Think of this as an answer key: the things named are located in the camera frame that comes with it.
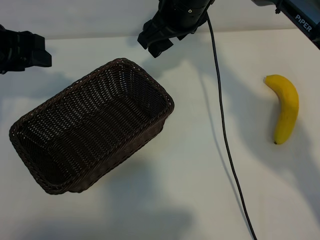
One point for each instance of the yellow banana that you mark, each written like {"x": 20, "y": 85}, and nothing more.
{"x": 287, "y": 112}

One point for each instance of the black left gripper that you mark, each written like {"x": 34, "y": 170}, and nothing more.
{"x": 12, "y": 50}

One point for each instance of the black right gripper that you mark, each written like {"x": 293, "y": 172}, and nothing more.
{"x": 182, "y": 12}

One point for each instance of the dark brown wicker basket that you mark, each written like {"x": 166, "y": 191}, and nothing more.
{"x": 95, "y": 125}

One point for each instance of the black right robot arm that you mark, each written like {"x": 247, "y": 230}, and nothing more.
{"x": 300, "y": 17}

